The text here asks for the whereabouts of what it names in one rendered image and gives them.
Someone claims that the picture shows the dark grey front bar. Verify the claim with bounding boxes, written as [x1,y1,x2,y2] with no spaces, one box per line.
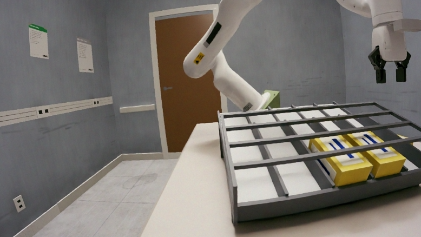
[238,168,421,221]

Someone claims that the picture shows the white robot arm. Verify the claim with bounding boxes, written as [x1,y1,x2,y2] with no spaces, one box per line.
[183,0,421,111]

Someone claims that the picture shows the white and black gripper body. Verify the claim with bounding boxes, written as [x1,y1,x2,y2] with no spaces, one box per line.
[372,24,407,62]

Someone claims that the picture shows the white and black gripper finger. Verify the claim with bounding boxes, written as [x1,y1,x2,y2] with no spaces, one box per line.
[368,46,386,83]
[394,52,411,82]

